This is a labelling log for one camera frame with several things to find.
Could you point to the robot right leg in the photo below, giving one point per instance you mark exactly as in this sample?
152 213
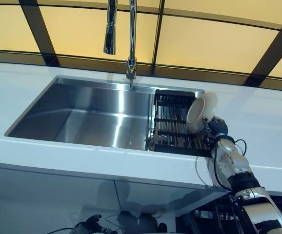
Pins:
162 228

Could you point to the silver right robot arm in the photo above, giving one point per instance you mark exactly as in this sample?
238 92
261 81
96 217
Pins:
233 158

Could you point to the cream round plate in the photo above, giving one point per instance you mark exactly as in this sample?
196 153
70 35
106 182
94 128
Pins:
199 112

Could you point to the stainless steel kitchen sink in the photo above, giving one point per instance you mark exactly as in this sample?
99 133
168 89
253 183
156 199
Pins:
82 109

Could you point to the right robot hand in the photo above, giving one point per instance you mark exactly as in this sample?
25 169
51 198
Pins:
217 126

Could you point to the black sink dish rack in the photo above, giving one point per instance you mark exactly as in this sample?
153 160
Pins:
172 122

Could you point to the chrome pull-down kitchen faucet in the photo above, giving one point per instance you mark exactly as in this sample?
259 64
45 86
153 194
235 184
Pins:
132 36

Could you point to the white glossy cabinet door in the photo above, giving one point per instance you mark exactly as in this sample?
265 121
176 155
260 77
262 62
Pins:
155 195
46 200

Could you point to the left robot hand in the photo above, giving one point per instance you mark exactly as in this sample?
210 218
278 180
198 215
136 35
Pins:
93 223

